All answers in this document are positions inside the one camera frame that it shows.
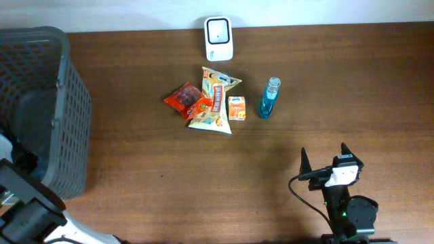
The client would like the blue mouthwash bottle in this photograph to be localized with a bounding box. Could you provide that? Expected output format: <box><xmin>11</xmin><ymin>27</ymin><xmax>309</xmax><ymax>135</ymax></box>
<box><xmin>259</xmin><ymin>77</ymin><xmax>281</xmax><ymax>119</ymax></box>

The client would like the grey plastic mesh basket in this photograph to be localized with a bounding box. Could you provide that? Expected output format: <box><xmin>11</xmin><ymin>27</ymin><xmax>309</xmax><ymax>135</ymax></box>
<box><xmin>1</xmin><ymin>26</ymin><xmax>92</xmax><ymax>201</ymax></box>

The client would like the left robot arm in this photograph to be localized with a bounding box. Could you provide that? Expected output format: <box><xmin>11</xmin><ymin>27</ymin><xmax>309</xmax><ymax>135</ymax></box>
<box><xmin>1</xmin><ymin>136</ymin><xmax>127</xmax><ymax>244</ymax></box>

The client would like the white barcode scanner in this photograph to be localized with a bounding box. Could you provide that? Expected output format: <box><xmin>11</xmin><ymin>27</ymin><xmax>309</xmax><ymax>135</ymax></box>
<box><xmin>203</xmin><ymin>16</ymin><xmax>234</xmax><ymax>62</ymax></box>

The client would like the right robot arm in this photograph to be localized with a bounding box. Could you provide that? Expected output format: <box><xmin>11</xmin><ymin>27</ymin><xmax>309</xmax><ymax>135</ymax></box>
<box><xmin>288</xmin><ymin>143</ymin><xmax>393</xmax><ymax>244</ymax></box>

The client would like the yellow snack bag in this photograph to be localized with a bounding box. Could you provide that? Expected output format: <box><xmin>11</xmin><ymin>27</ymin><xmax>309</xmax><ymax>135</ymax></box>
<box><xmin>188</xmin><ymin>66</ymin><xmax>242</xmax><ymax>135</ymax></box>

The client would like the red snack bag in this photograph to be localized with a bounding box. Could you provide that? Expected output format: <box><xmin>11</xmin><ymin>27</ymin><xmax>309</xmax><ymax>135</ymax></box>
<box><xmin>164</xmin><ymin>82</ymin><xmax>213</xmax><ymax>120</ymax></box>

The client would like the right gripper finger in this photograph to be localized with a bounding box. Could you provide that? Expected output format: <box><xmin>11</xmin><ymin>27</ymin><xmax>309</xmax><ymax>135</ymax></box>
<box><xmin>299</xmin><ymin>147</ymin><xmax>312</xmax><ymax>175</ymax></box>
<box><xmin>340</xmin><ymin>142</ymin><xmax>353</xmax><ymax>157</ymax></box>

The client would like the orange tissue pack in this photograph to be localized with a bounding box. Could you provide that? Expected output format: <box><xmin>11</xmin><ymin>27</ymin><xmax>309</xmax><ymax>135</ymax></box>
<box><xmin>228</xmin><ymin>96</ymin><xmax>246</xmax><ymax>121</ymax></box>

